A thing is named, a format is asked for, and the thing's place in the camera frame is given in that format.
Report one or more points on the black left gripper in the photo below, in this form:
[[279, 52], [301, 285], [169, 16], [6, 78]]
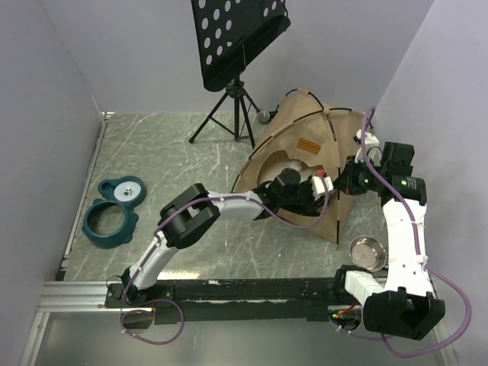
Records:
[[313, 205]]

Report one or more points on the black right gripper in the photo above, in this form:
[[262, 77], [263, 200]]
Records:
[[346, 181]]

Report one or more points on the cream white pillow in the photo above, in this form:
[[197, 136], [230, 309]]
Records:
[[270, 170]]

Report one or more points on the tan pet tent fabric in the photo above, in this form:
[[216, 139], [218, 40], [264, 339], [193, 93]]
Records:
[[306, 138]]

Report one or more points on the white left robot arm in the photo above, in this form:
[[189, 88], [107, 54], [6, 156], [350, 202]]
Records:
[[189, 216]]

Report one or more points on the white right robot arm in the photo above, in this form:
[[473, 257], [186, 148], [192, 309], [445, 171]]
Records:
[[405, 306]]

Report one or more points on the orange leather tent label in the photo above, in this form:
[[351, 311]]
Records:
[[308, 146]]

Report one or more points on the steel pet bowl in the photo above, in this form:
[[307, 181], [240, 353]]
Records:
[[368, 253]]

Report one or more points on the teal pet bowl holder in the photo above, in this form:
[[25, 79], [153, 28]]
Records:
[[109, 223]]

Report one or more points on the black microphone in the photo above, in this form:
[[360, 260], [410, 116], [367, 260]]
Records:
[[265, 117]]

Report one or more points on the white paw print bowl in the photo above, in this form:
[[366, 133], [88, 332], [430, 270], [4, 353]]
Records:
[[127, 191]]

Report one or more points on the black music stand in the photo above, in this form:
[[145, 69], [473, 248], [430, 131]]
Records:
[[230, 35]]

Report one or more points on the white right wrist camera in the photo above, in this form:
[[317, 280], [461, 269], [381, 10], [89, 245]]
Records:
[[372, 147]]

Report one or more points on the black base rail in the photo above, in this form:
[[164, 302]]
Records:
[[312, 299]]

